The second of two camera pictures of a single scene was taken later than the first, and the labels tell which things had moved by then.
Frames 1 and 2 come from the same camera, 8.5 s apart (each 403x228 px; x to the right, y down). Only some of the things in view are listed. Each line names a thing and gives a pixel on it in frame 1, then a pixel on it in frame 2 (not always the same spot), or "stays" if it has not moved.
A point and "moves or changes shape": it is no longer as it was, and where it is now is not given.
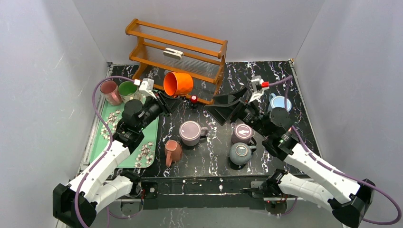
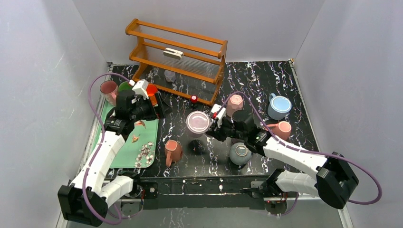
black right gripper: (236, 109) to (215, 128)
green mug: (128, 90) stays
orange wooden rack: (178, 62) stays
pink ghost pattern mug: (111, 92) stays
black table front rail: (201, 192) stays
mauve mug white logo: (190, 132) to (197, 123)
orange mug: (177, 84) moves or changes shape
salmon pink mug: (173, 151) stays
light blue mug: (278, 101) stays
